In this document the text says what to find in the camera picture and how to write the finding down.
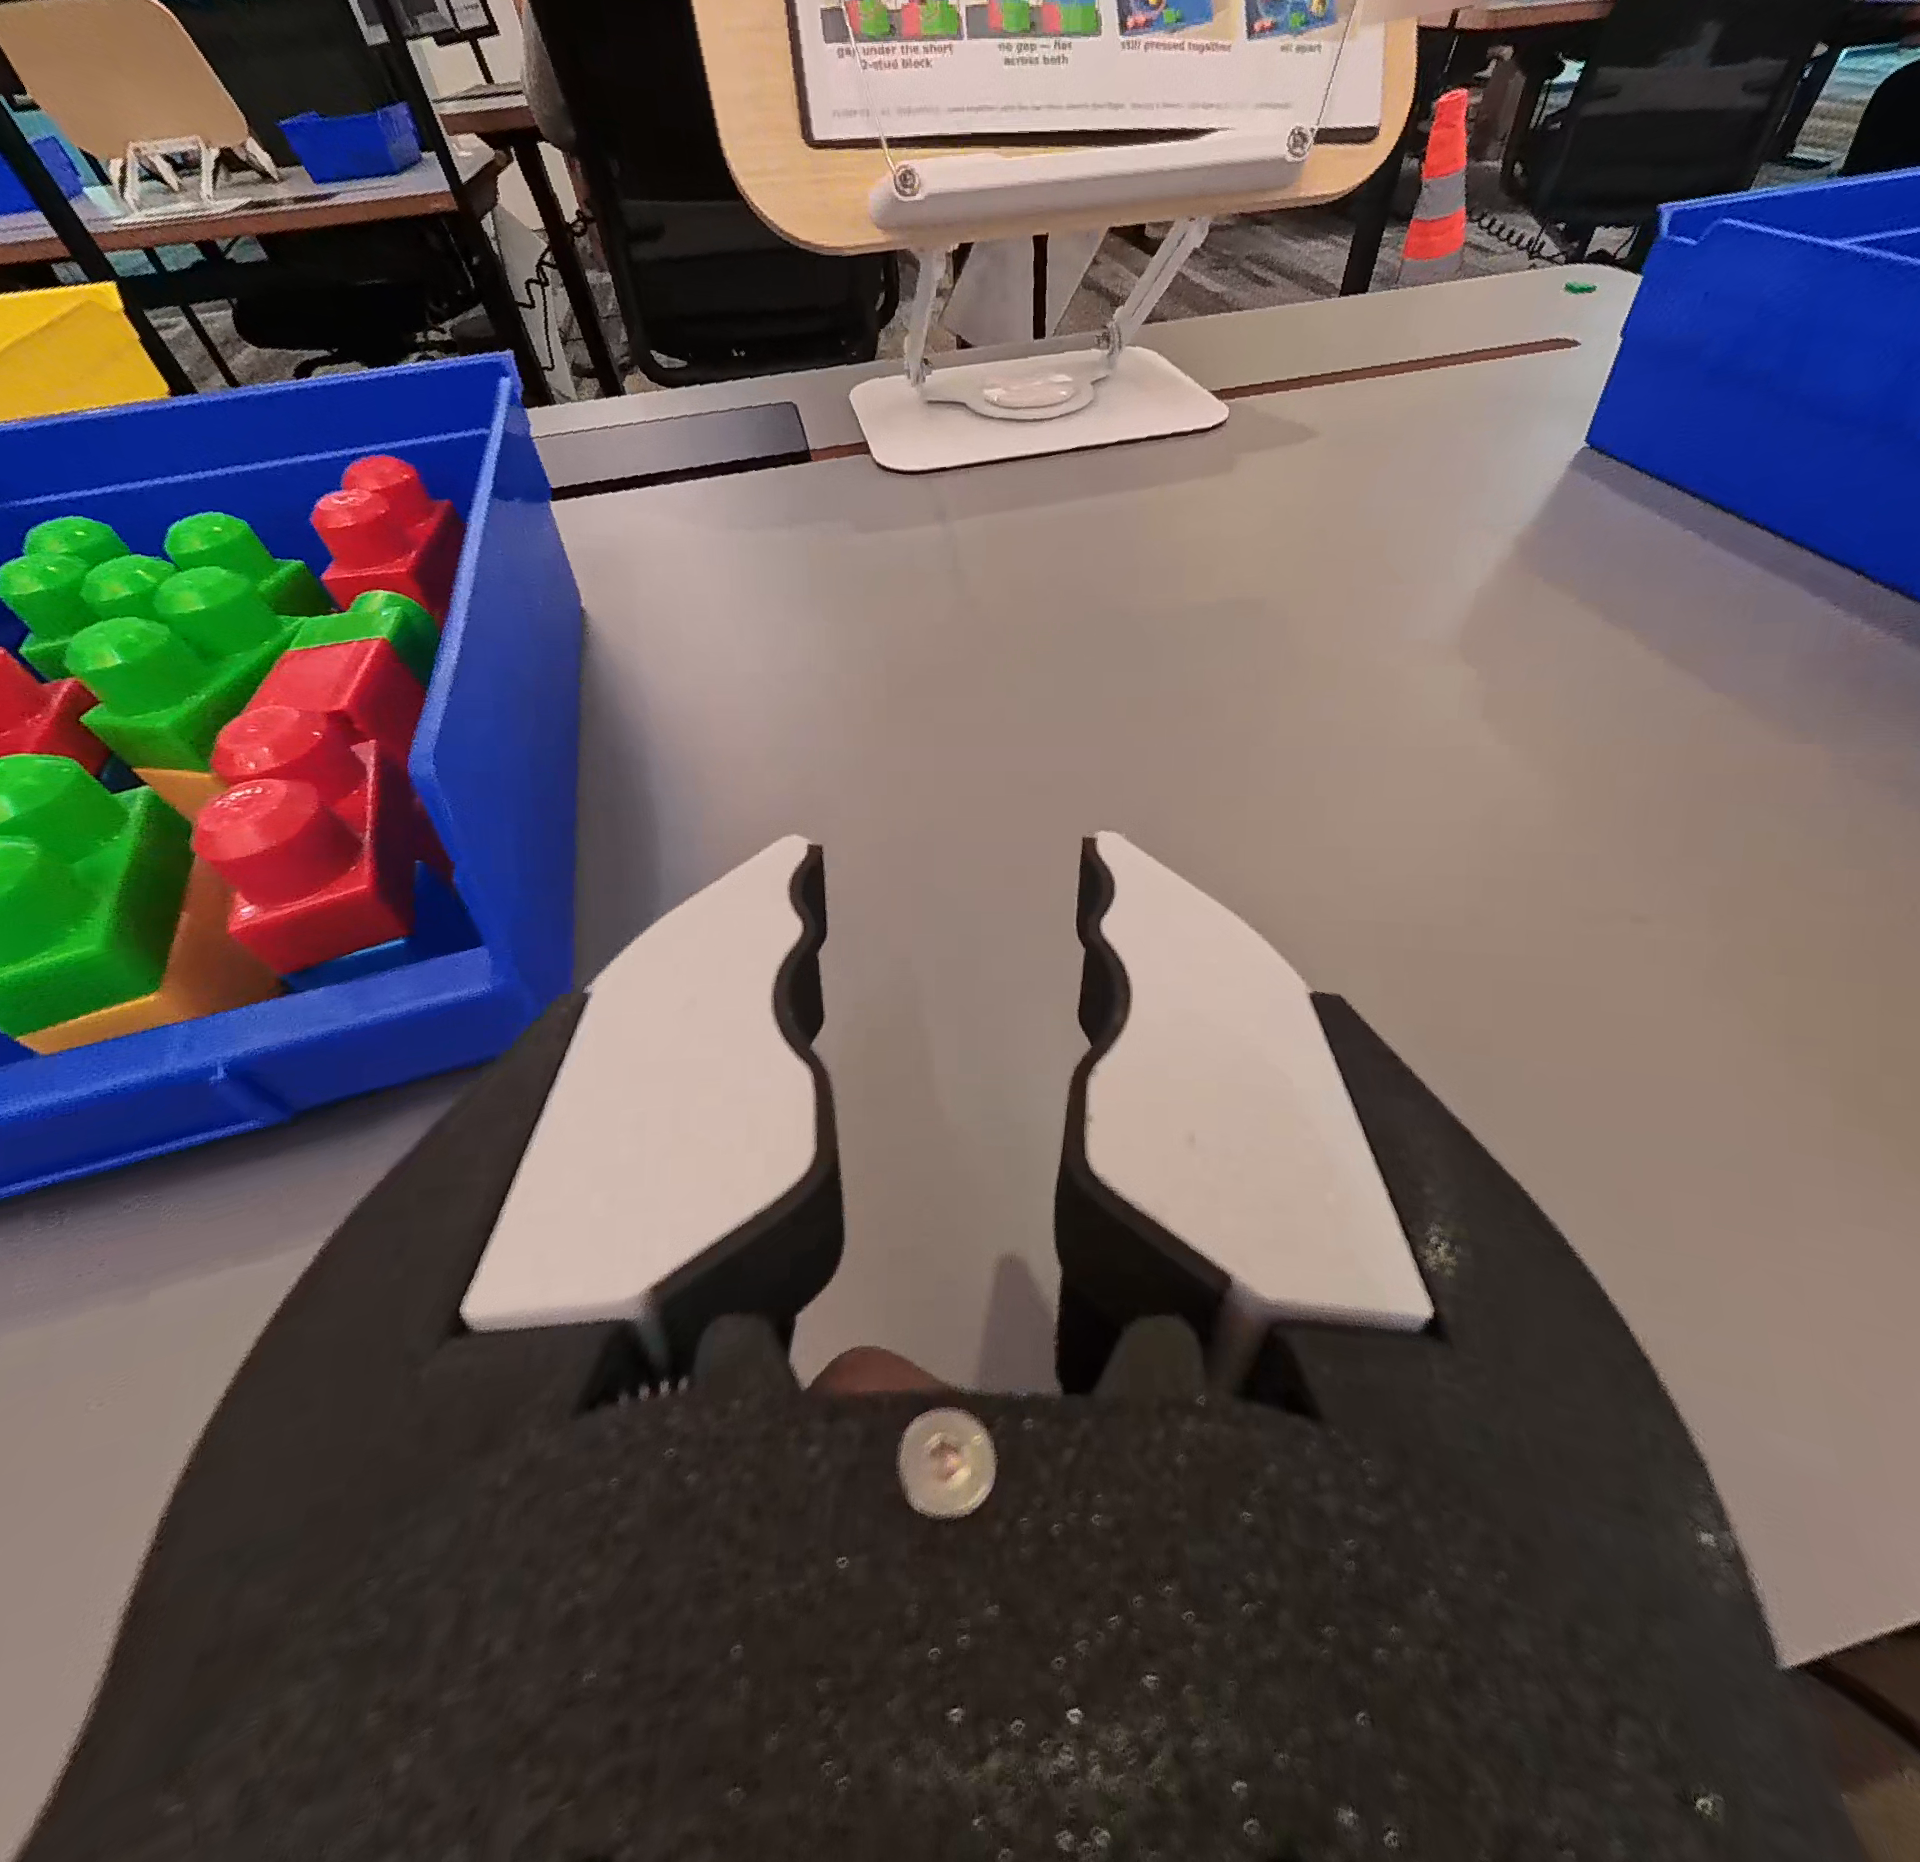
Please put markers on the white document stand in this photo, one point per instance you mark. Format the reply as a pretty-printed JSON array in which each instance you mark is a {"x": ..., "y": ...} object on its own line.
[{"x": 1050, "y": 407}]

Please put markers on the yellow plastic bin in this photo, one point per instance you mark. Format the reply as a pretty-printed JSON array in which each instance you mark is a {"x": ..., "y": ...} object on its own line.
[{"x": 76, "y": 357}]

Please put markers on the printed instruction sheet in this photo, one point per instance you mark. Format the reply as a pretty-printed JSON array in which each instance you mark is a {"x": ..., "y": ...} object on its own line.
[{"x": 1080, "y": 19}]

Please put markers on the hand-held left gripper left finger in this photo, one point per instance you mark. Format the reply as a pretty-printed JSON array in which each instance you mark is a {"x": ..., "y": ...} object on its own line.
[{"x": 647, "y": 1120}]

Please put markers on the orange traffic cone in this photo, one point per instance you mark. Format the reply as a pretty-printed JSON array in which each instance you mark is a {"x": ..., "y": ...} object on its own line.
[{"x": 1438, "y": 198}]

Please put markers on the tan moulded chair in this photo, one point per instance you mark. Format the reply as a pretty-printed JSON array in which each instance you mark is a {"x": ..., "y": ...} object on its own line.
[{"x": 120, "y": 79}]

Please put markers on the blue plastic bin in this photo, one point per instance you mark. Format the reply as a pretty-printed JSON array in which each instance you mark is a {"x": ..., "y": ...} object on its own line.
[
  {"x": 1770, "y": 392},
  {"x": 510, "y": 692}
]

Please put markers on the black office chair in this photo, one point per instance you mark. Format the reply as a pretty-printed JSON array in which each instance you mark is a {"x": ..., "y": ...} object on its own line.
[{"x": 1682, "y": 79}]

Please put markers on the small blue tray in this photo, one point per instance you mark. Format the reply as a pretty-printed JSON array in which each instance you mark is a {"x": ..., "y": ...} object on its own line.
[{"x": 351, "y": 145}]

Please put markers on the wooden clipboard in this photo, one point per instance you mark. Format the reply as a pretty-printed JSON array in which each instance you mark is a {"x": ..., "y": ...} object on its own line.
[{"x": 734, "y": 122}]

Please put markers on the pile of colourful toy blocks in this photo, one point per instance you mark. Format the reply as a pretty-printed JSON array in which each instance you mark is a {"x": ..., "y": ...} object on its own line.
[{"x": 182, "y": 752}]

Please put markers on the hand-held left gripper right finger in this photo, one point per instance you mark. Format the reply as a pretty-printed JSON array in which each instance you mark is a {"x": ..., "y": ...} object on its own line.
[{"x": 1246, "y": 1120}]

